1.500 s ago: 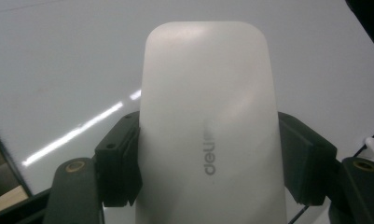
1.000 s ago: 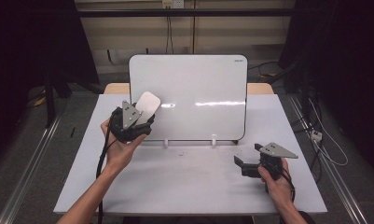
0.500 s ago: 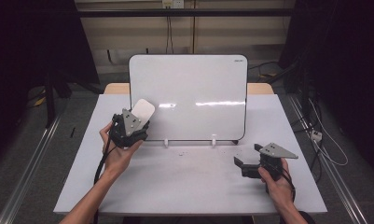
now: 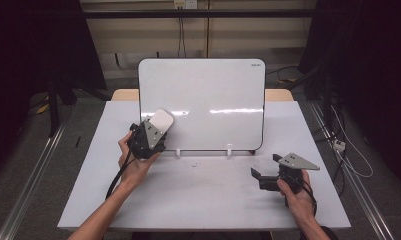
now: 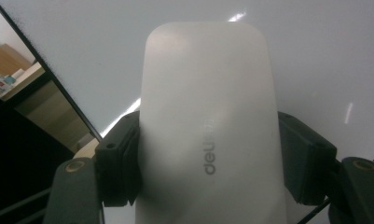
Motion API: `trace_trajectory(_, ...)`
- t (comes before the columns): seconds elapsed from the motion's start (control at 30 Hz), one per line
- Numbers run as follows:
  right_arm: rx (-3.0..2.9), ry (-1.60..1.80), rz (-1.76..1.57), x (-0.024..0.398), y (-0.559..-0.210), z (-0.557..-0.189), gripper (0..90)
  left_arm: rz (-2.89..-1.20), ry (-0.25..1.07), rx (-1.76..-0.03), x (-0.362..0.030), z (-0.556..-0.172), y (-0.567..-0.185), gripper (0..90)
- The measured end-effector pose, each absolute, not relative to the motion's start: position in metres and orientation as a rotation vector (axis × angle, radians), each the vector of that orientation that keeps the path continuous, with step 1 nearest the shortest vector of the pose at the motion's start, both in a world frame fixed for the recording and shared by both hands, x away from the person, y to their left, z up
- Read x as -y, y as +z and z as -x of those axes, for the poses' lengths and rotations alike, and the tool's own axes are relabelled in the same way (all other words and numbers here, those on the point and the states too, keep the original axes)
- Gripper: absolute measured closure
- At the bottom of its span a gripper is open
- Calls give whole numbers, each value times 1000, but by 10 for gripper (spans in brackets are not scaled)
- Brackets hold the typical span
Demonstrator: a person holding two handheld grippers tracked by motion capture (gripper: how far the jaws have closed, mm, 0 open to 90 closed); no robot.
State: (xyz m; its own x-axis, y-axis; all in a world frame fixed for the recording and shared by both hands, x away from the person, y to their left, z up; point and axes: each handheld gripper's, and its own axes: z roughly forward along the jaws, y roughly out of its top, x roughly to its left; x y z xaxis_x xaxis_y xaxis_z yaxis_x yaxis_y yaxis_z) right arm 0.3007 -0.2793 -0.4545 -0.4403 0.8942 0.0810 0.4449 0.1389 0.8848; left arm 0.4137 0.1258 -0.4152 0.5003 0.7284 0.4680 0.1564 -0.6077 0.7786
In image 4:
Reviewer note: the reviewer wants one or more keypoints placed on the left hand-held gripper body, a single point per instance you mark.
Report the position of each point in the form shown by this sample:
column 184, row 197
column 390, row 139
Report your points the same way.
column 148, row 141

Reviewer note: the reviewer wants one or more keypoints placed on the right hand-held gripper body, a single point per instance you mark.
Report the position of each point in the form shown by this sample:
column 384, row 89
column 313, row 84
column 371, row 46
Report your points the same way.
column 289, row 173

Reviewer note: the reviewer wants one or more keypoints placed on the white whiteboard eraser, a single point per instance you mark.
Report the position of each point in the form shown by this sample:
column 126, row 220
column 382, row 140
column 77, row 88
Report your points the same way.
column 162, row 120

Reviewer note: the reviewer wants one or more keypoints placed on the white whiteboard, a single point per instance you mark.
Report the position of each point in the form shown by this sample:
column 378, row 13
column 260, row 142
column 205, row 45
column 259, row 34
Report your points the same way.
column 211, row 100

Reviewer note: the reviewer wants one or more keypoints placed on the person's right hand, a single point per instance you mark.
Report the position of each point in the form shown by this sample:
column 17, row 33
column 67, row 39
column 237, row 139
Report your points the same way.
column 296, row 201

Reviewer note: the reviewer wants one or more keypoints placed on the person's left hand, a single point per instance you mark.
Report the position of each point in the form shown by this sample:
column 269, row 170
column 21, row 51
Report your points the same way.
column 134, row 170

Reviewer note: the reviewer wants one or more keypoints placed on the white whiteboard support clip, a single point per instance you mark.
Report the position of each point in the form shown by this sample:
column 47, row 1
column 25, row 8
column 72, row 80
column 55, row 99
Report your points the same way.
column 229, row 150
column 178, row 152

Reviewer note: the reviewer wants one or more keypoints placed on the black whiteboard foot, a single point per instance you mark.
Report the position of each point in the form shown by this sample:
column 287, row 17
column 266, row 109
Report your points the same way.
column 252, row 152

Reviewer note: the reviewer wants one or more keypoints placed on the white power strip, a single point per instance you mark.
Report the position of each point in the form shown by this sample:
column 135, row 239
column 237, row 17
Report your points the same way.
column 339, row 145

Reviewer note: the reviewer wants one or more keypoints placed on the small black floor object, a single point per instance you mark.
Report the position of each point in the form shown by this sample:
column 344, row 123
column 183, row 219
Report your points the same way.
column 77, row 142

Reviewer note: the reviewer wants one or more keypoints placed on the black metal stand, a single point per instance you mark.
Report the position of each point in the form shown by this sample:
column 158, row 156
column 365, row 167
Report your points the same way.
column 53, row 106

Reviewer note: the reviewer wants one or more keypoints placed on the thin vertical pole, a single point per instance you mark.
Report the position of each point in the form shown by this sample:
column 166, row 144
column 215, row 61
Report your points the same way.
column 208, row 30

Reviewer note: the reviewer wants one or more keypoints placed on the black curtain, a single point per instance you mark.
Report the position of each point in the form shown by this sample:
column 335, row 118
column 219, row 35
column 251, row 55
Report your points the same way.
column 368, row 73
column 34, row 66

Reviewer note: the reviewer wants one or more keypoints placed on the black horizontal bar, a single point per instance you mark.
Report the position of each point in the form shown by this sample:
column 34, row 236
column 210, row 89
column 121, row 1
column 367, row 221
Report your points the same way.
column 198, row 13

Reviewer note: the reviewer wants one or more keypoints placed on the aluminium floor rail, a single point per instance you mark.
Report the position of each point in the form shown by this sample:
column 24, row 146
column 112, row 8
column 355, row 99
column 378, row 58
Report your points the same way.
column 354, row 180
column 28, row 186

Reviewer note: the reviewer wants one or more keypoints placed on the white wall socket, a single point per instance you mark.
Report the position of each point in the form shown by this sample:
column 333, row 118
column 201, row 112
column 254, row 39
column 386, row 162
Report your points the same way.
column 185, row 3

